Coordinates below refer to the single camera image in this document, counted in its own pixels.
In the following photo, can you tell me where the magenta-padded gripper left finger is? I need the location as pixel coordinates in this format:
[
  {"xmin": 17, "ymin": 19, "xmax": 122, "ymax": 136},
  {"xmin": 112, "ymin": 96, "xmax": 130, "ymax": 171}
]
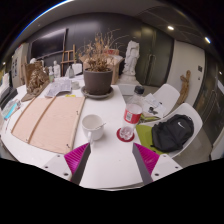
[{"xmin": 41, "ymin": 142, "xmax": 92, "ymax": 185}]

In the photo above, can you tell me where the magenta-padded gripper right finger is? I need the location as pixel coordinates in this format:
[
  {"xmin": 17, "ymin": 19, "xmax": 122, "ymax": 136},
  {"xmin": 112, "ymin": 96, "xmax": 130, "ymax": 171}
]
[{"xmin": 131, "ymin": 142, "xmax": 183, "ymax": 186}]

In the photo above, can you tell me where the clear red-labelled drink bottle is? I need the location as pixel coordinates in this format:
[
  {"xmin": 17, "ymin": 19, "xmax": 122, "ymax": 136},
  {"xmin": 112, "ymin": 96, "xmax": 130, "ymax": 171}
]
[{"xmin": 118, "ymin": 85, "xmax": 146, "ymax": 141}]

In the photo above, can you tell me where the white ceramic mug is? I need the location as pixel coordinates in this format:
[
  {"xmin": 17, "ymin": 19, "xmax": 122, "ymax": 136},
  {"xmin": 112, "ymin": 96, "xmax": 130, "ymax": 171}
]
[{"xmin": 81, "ymin": 113, "xmax": 106, "ymax": 153}]

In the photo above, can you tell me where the black backpack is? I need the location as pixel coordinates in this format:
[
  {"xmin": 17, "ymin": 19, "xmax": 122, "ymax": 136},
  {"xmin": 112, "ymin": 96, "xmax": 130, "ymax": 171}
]
[{"xmin": 150, "ymin": 113, "xmax": 195, "ymax": 153}]

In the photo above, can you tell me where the flat round red coaster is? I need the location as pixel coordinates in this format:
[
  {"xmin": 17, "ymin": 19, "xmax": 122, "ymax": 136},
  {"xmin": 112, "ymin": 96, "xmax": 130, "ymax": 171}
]
[{"xmin": 115, "ymin": 127, "xmax": 136, "ymax": 143}]

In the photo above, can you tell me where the small green seat cushion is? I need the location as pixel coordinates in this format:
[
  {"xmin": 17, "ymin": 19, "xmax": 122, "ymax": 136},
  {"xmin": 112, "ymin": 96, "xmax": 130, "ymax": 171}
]
[{"xmin": 141, "ymin": 114, "xmax": 161, "ymax": 124}]

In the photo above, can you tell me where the thin stirrer in mug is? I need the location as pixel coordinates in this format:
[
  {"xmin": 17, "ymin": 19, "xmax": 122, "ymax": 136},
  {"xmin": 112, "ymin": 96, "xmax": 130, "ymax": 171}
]
[{"xmin": 94, "ymin": 122, "xmax": 108, "ymax": 131}]

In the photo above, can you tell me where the beige wood-framed board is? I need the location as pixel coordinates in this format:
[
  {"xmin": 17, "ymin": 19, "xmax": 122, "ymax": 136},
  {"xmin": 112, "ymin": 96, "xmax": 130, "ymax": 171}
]
[{"xmin": 10, "ymin": 95, "xmax": 87, "ymax": 155}]

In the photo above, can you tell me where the stack of papers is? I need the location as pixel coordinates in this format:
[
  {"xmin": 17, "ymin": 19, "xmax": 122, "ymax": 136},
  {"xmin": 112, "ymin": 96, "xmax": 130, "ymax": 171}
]
[{"xmin": 141, "ymin": 93, "xmax": 167, "ymax": 119}]

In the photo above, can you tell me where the white chair with backpack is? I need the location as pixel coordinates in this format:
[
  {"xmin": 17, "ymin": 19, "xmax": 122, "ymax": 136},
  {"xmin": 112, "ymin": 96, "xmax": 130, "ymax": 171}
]
[{"xmin": 146, "ymin": 102, "xmax": 204, "ymax": 159}]

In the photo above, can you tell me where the grey plant pot saucer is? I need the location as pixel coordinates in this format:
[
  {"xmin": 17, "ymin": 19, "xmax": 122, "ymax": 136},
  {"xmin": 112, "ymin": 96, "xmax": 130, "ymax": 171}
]
[{"xmin": 80, "ymin": 85, "xmax": 115, "ymax": 100}]

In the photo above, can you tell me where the white chair with papers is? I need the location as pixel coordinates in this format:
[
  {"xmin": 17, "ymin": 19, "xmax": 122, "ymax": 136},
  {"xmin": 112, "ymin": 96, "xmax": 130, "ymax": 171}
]
[{"xmin": 146, "ymin": 83, "xmax": 181, "ymax": 118}]

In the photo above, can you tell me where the printed newspaper sheet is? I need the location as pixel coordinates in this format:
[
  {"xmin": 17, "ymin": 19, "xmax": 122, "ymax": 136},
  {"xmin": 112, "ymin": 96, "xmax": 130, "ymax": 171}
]
[{"xmin": 44, "ymin": 77, "xmax": 73, "ymax": 99}]

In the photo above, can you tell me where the small white cup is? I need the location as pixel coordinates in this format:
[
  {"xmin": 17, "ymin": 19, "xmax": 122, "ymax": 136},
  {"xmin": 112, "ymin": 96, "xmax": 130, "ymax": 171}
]
[{"xmin": 70, "ymin": 80, "xmax": 81, "ymax": 90}]

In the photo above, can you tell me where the dark pot with dried plant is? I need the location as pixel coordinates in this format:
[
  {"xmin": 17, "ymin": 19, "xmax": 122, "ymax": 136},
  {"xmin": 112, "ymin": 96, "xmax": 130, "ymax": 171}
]
[{"xmin": 78, "ymin": 29, "xmax": 128, "ymax": 96}]

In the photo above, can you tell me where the colourful book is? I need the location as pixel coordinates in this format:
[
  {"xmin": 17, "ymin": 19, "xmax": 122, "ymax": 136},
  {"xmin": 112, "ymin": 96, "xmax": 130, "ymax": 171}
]
[{"xmin": 1, "ymin": 98, "xmax": 23, "ymax": 120}]

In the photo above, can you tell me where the wooden mannequin figure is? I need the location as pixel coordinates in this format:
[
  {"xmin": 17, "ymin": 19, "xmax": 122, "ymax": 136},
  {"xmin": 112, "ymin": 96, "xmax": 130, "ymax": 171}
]
[{"xmin": 179, "ymin": 69, "xmax": 192, "ymax": 106}]

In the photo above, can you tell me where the brown wooden carved model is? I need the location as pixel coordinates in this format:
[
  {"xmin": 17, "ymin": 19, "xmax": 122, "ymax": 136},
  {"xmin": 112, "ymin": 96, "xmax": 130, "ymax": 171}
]
[{"xmin": 20, "ymin": 60, "xmax": 50, "ymax": 103}]

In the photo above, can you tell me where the grey spray bottle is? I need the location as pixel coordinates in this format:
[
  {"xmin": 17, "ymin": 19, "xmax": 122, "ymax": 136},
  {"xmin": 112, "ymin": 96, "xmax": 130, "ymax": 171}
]
[{"xmin": 68, "ymin": 64, "xmax": 75, "ymax": 79}]

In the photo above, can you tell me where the white chair behind table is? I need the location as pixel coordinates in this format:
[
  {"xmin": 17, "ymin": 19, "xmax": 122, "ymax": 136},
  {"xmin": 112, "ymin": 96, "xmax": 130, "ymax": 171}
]
[{"xmin": 71, "ymin": 63, "xmax": 83, "ymax": 76}]

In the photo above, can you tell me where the black box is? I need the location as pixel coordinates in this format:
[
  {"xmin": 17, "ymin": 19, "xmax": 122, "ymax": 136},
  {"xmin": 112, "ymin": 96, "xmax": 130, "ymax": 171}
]
[{"xmin": 0, "ymin": 85, "xmax": 19, "ymax": 108}]

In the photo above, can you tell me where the small white figurine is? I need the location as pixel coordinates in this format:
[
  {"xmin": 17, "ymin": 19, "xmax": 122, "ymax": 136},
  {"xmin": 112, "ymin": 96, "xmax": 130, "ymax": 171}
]
[{"xmin": 52, "ymin": 60, "xmax": 62, "ymax": 78}]

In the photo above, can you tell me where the tall white plaster statue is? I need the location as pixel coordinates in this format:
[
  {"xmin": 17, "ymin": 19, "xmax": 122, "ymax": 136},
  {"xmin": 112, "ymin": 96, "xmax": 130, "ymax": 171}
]
[{"xmin": 121, "ymin": 40, "xmax": 140, "ymax": 77}]

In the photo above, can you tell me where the wooden easel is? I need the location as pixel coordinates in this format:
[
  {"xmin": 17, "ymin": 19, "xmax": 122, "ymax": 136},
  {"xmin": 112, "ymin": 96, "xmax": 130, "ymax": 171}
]
[{"xmin": 60, "ymin": 44, "xmax": 78, "ymax": 76}]

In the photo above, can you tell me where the white cabinet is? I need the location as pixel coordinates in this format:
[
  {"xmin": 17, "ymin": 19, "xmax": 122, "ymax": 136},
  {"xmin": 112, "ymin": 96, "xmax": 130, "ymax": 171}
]
[{"xmin": 11, "ymin": 42, "xmax": 30, "ymax": 88}]

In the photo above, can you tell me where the long ceiling strip light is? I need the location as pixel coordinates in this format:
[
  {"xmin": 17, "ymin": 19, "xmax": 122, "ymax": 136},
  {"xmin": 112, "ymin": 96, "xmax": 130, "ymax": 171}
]
[{"xmin": 14, "ymin": 0, "xmax": 74, "ymax": 39}]

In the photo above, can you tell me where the white statue pedestal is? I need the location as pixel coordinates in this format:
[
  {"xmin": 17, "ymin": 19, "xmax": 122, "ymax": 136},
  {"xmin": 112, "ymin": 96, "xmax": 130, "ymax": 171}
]
[{"xmin": 115, "ymin": 73, "xmax": 143, "ymax": 98}]

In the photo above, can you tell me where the black wall screen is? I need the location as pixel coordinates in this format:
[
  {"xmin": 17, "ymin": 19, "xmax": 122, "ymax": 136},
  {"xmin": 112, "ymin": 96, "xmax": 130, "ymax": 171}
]
[{"xmin": 30, "ymin": 28, "xmax": 68, "ymax": 61}]

